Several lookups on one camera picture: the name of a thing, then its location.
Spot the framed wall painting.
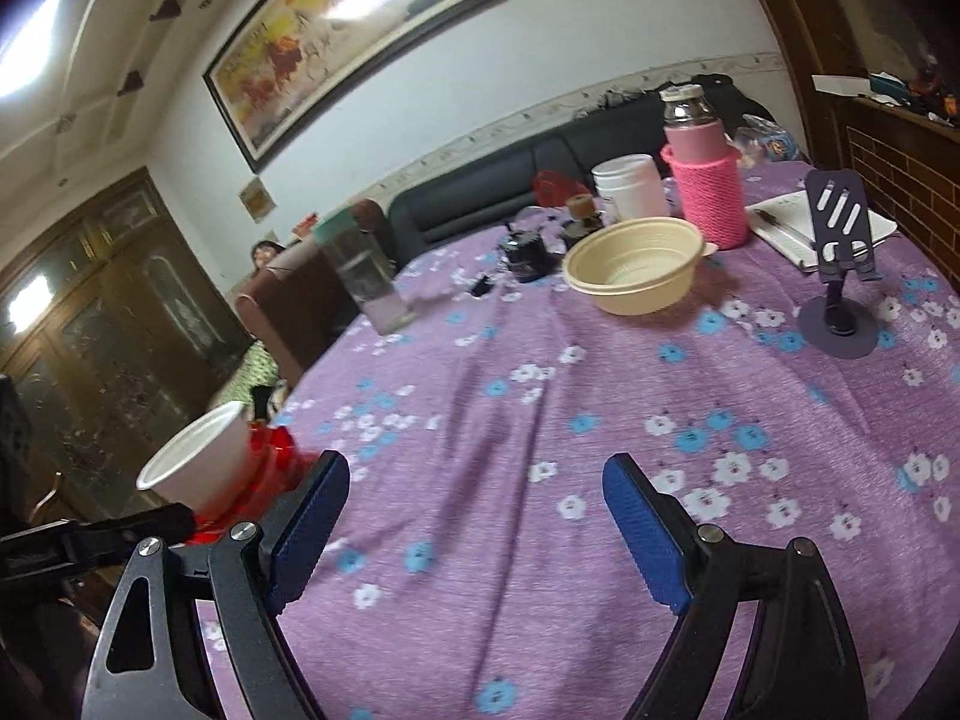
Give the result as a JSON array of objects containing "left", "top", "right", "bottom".
[{"left": 202, "top": 0, "right": 502, "bottom": 173}]

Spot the brown armchair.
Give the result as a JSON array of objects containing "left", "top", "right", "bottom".
[{"left": 234, "top": 199, "right": 398, "bottom": 391}]

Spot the black leather sofa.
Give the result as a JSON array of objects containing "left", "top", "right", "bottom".
[{"left": 388, "top": 73, "right": 815, "bottom": 271}]

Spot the green patterned blanket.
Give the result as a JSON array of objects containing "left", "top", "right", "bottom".
[{"left": 214, "top": 341, "right": 282, "bottom": 421}]

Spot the large red plate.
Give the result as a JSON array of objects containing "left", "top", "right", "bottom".
[{"left": 184, "top": 424, "right": 310, "bottom": 547}]

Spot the red bag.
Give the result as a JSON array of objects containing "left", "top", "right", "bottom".
[{"left": 532, "top": 169, "right": 592, "bottom": 209}]

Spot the yellow wall poster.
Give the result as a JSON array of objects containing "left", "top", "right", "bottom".
[{"left": 238, "top": 175, "right": 272, "bottom": 224}]

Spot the white notebook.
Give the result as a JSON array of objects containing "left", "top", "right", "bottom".
[{"left": 746, "top": 190, "right": 899, "bottom": 275}]

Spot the purple floral tablecloth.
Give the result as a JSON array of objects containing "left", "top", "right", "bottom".
[{"left": 195, "top": 154, "right": 960, "bottom": 720}]

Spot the large white bowl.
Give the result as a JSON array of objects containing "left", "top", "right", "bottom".
[{"left": 135, "top": 400, "right": 252, "bottom": 520}]

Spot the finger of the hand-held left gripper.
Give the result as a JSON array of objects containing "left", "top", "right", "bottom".
[{"left": 0, "top": 502, "right": 197, "bottom": 582}]

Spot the wooden door frame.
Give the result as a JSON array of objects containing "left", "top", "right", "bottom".
[{"left": 724, "top": 0, "right": 852, "bottom": 170}]

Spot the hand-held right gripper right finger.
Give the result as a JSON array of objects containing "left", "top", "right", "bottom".
[{"left": 602, "top": 453, "right": 871, "bottom": 720}]

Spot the wooden sideboard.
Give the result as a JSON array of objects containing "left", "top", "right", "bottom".
[{"left": 812, "top": 71, "right": 960, "bottom": 282}]

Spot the white plastic container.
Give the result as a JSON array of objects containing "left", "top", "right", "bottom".
[{"left": 592, "top": 154, "right": 670, "bottom": 224}]

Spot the pink knitted sleeve bottle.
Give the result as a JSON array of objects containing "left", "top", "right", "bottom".
[{"left": 659, "top": 85, "right": 749, "bottom": 249}]

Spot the dark phone stand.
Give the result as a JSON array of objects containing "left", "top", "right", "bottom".
[{"left": 797, "top": 168, "right": 884, "bottom": 359}]

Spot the jar with brown lid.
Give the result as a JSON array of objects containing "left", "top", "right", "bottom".
[{"left": 562, "top": 195, "right": 605, "bottom": 248}]

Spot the dark wooden cabinet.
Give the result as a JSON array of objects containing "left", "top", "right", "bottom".
[{"left": 0, "top": 167, "right": 252, "bottom": 533}]

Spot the beige plastic bowl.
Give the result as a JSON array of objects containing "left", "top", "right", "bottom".
[{"left": 562, "top": 217, "right": 719, "bottom": 317}]

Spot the clear plastic bottle green cap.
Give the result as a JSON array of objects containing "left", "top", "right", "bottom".
[{"left": 313, "top": 211, "right": 418, "bottom": 336}]

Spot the ceiling light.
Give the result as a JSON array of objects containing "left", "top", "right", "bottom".
[{"left": 0, "top": 0, "right": 72, "bottom": 102}]

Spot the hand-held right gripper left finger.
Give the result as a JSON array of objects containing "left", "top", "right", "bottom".
[{"left": 79, "top": 450, "right": 352, "bottom": 720}]

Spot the blue printed plastic bag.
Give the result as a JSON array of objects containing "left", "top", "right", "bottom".
[{"left": 733, "top": 114, "right": 805, "bottom": 163}]

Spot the dark clothing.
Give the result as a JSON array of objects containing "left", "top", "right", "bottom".
[{"left": 577, "top": 73, "right": 751, "bottom": 119}]

